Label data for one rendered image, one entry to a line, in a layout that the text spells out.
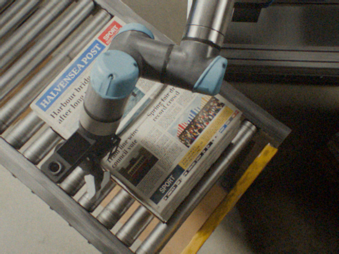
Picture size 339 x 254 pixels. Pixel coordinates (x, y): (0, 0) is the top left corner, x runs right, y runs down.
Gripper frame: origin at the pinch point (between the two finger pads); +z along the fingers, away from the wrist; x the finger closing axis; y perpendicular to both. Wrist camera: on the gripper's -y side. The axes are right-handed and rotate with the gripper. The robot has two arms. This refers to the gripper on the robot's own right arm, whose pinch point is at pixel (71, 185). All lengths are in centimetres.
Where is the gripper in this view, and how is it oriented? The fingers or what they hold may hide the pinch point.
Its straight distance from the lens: 106.9
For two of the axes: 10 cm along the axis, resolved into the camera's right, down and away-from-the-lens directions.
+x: -7.7, -6.1, 2.0
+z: -3.1, 6.3, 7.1
